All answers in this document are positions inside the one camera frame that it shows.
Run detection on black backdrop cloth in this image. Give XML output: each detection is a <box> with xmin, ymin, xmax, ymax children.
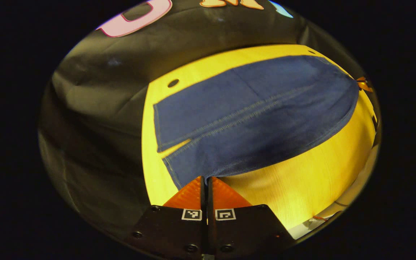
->
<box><xmin>38</xmin><ymin>0</ymin><xmax>378</xmax><ymax>250</ymax></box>

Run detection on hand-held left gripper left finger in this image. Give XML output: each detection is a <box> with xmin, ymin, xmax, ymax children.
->
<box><xmin>125</xmin><ymin>176</ymin><xmax>207</xmax><ymax>259</ymax></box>

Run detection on blue denim jeans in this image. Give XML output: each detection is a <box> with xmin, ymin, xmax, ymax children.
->
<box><xmin>153</xmin><ymin>55</ymin><xmax>360</xmax><ymax>190</ymax></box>

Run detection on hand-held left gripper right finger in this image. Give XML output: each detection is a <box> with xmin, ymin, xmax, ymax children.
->
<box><xmin>207</xmin><ymin>176</ymin><xmax>297</xmax><ymax>259</ymax></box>

